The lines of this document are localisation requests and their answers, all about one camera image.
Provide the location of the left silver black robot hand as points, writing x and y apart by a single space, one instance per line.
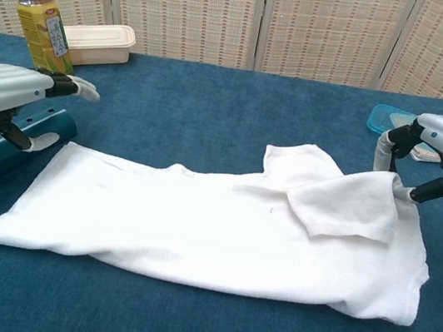
2 89

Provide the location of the white t-shirt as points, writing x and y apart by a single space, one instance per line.
194 229

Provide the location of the yellow capped green tea bottle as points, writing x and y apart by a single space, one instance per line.
44 37

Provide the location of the blue transparent container lid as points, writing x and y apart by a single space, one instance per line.
384 120

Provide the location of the beige lidded food container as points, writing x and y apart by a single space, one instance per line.
101 46

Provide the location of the woven folding screen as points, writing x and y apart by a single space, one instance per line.
187 9

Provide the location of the blue carpeted table surface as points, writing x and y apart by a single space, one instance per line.
179 328

